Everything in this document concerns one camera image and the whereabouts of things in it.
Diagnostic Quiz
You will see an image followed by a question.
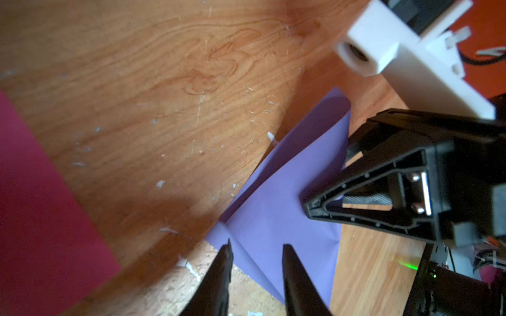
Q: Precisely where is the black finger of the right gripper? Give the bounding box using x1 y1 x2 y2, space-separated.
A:
303 147 439 242

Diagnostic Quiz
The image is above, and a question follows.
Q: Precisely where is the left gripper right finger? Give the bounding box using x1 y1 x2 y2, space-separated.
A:
282 244 331 316

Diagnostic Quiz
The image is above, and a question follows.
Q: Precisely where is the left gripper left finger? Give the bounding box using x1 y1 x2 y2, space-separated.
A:
180 240 233 316

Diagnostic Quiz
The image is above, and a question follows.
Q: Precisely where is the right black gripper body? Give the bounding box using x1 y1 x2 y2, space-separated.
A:
348 109 505 247

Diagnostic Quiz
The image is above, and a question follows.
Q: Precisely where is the purple square paper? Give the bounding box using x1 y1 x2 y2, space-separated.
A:
206 89 351 304

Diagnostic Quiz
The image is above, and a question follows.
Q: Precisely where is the magenta square paper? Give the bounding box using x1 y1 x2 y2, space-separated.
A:
1 96 121 315

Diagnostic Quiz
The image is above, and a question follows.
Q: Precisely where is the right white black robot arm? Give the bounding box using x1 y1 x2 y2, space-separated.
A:
302 109 505 315

